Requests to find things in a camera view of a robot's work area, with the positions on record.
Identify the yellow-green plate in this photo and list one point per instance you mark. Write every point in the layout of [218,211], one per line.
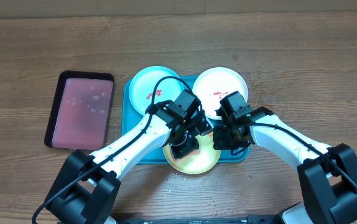
[198,161]

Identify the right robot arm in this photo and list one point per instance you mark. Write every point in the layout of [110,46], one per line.
[327,175]

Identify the teal plastic serving tray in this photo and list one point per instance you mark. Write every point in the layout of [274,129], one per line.
[131,117]

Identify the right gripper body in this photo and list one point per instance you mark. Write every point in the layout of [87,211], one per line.
[228,140]

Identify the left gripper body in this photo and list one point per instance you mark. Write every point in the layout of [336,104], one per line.
[178,140]

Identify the black tray with pink water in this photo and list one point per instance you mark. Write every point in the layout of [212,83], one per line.
[79,116]

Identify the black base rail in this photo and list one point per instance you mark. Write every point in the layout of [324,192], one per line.
[251,219]

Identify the white plate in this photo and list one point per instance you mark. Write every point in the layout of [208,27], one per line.
[214,84]

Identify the green and orange sponge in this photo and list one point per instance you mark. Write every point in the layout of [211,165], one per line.
[195,152]

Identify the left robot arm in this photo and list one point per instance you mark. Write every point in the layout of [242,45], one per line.
[87,185]

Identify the light blue plate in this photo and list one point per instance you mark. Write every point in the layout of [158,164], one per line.
[143,83]

